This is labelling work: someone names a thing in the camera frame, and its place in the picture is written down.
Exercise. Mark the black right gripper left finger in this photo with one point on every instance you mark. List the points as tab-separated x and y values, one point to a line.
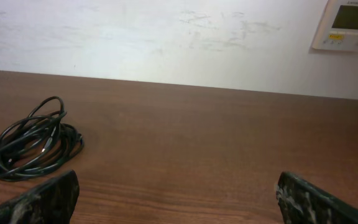
52	201

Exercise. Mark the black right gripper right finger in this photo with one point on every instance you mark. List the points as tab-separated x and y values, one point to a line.
302	202

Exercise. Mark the white wall control panel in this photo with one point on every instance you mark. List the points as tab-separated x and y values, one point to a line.
338	27

